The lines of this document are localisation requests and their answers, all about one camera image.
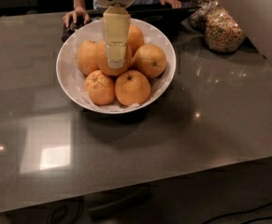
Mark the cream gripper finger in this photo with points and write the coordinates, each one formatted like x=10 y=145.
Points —
x=116 y=22

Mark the orange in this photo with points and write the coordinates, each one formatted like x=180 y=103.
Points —
x=135 y=38
x=100 y=88
x=102 y=63
x=132 y=87
x=150 y=60
x=86 y=57

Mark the white bowl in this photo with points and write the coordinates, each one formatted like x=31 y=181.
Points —
x=65 y=75

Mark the white paper bowl liner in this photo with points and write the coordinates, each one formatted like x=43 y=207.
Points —
x=159 y=83

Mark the person's right hand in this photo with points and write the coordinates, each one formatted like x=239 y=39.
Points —
x=73 y=16

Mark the black mouse pad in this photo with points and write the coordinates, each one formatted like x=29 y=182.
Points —
x=68 y=31

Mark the black laptop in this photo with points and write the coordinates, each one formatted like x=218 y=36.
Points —
x=164 y=17

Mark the glass jar of cereal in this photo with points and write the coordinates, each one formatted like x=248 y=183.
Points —
x=222 y=33

